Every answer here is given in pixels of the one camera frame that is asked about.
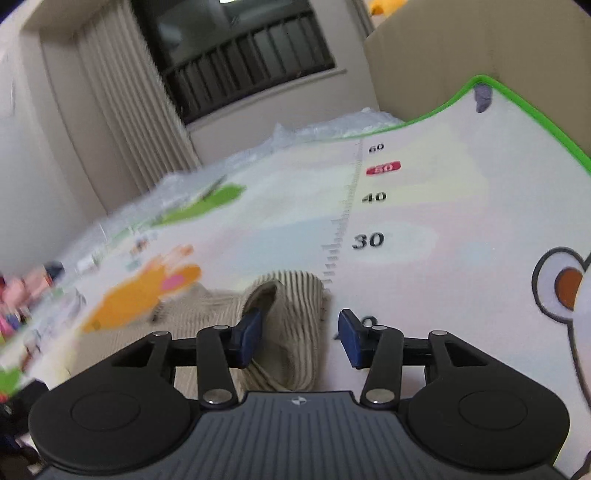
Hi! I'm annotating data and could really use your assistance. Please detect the dark window with railing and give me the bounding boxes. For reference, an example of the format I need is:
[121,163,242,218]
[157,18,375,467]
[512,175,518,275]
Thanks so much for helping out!
[131,1,335,124]

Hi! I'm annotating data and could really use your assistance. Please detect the striped beige knit garment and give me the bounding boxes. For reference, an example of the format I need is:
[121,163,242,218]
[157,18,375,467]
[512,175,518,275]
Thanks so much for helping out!
[150,271,324,397]

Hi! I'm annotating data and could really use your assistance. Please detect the clear bubble wrap sheet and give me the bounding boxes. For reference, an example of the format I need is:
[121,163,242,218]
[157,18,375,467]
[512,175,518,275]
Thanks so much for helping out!
[58,108,404,266]

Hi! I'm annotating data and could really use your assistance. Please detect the pile of colourful toys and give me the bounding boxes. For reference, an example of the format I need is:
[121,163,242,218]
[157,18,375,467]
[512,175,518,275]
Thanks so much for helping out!
[1,262,64,344]

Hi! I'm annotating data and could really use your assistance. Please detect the colourful cartoon play mat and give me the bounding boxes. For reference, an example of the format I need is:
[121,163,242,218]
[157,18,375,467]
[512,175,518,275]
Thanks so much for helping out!
[1,76,590,479]

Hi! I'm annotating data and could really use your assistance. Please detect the beige padded headboard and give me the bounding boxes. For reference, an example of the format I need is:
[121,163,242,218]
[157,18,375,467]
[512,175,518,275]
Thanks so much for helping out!
[365,1,590,151]

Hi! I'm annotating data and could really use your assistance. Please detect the beige pleated curtain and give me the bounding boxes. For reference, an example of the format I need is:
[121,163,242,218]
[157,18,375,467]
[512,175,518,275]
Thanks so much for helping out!
[76,1,201,193]

